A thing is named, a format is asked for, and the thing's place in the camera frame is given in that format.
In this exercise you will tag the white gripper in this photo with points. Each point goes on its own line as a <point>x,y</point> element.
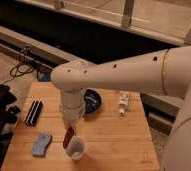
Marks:
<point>73,117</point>

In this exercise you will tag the black white striped box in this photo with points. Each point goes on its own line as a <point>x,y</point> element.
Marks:
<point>33,113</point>

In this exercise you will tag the black round bowl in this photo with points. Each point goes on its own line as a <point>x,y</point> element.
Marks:
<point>92,101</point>

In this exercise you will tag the blue object on floor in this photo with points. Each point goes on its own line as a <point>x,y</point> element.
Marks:
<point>45,78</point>

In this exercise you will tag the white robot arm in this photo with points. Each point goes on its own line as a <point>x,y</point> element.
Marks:
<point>165,72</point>

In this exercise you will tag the blue sponge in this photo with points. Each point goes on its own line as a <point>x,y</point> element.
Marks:
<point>40,147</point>

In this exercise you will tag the white plastic bottle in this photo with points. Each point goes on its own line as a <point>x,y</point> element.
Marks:
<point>123,102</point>

